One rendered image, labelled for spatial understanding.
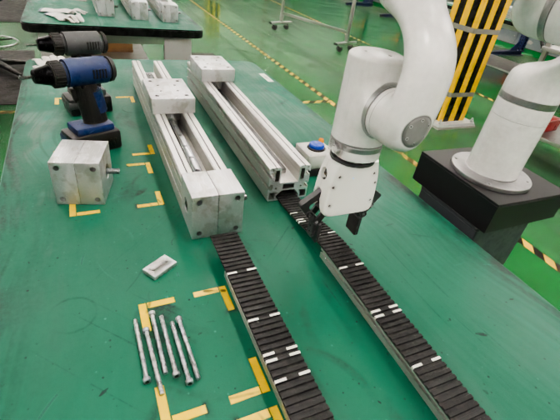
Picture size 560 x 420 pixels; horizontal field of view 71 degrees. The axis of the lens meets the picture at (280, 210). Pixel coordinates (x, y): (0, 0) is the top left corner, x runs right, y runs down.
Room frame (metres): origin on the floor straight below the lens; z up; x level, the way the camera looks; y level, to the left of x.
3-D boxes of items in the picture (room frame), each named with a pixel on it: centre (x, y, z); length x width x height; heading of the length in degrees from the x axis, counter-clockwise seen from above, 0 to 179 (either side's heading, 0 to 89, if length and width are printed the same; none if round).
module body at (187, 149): (1.03, 0.35, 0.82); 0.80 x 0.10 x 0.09; 28
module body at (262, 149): (1.12, 0.18, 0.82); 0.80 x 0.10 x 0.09; 28
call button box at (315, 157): (0.93, -0.06, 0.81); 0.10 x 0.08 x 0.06; 118
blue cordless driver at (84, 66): (0.85, 0.51, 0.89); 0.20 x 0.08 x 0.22; 141
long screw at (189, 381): (0.33, 0.11, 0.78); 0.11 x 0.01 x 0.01; 30
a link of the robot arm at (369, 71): (0.59, -0.11, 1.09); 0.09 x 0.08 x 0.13; 31
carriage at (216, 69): (1.34, 0.30, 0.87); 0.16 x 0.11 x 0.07; 28
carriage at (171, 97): (1.03, 0.35, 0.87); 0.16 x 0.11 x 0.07; 28
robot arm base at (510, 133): (0.90, -0.50, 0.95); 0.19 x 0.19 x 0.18
